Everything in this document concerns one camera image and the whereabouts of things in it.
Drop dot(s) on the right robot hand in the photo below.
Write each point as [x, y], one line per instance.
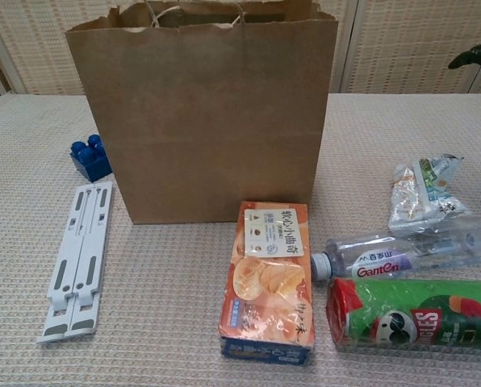
[480, 54]

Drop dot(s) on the silver snack packet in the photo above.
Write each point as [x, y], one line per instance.
[416, 197]

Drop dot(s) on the transparent plastic water bottle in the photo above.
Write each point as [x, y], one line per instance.
[377, 260]

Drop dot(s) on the green Pringles chips can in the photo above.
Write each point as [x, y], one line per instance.
[418, 314]

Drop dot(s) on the orange cookie box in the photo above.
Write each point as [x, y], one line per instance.
[264, 282]

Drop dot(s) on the brown paper shopping bag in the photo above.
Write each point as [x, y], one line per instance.
[208, 121]

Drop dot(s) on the beige woven folding screen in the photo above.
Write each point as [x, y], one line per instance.
[406, 48]

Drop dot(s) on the beige woven tablecloth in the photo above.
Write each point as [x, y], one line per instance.
[164, 302]

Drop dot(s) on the blue toy building brick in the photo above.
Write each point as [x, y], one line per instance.
[91, 161]

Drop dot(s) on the white folding laptop stand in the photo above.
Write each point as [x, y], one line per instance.
[79, 258]

